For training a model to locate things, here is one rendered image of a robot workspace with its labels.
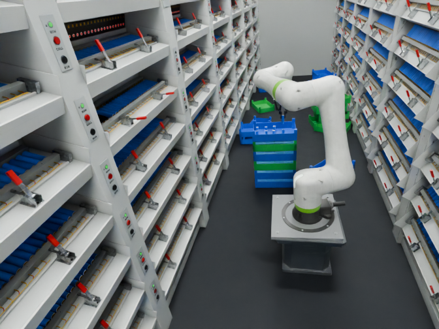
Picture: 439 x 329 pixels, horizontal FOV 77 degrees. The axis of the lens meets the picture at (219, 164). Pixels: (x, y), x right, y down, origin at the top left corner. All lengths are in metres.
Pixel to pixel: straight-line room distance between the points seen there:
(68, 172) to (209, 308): 0.99
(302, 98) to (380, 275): 0.99
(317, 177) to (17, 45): 1.14
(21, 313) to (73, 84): 0.55
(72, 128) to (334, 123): 1.02
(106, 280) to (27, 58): 0.67
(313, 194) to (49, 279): 1.03
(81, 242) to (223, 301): 0.86
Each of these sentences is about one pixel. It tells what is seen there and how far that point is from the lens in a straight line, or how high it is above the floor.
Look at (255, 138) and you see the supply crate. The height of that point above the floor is 0.43.
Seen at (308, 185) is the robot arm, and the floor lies 0.53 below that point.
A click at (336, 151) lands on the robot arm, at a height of 0.64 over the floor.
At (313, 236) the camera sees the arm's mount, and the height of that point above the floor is 0.31.
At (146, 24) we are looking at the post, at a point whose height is 1.22.
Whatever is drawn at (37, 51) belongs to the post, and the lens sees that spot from 0.79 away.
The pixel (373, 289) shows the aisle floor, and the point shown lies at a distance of 1.65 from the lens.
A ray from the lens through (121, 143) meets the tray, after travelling 0.98.
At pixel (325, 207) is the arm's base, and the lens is 1.44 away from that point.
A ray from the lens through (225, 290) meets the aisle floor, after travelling 1.57.
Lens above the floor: 1.30
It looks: 31 degrees down
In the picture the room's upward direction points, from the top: 8 degrees counter-clockwise
